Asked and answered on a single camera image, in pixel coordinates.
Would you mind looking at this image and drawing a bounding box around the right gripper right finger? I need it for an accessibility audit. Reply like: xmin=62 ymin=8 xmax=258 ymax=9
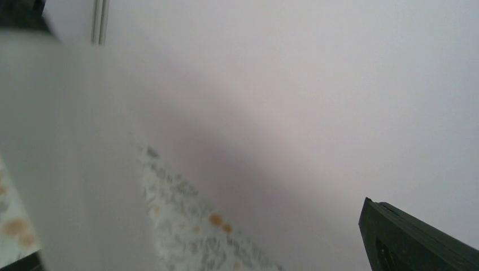
xmin=358 ymin=198 xmax=478 ymax=270

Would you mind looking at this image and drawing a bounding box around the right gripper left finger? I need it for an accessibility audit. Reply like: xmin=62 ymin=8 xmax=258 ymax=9
xmin=1 ymin=252 xmax=45 ymax=271

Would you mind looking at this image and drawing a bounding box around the cat and books photo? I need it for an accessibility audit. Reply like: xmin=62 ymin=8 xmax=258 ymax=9
xmin=1 ymin=30 xmax=160 ymax=270

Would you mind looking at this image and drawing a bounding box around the floral patterned table mat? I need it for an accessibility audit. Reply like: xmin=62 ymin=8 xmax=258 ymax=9
xmin=1 ymin=143 xmax=281 ymax=270

